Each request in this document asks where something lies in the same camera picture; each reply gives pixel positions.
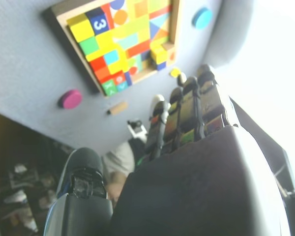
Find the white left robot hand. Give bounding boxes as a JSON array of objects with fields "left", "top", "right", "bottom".
[{"left": 43, "top": 63, "right": 292, "bottom": 236}]

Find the yellow cube block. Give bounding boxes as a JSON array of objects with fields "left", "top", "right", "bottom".
[{"left": 150, "top": 45, "right": 168, "bottom": 65}]

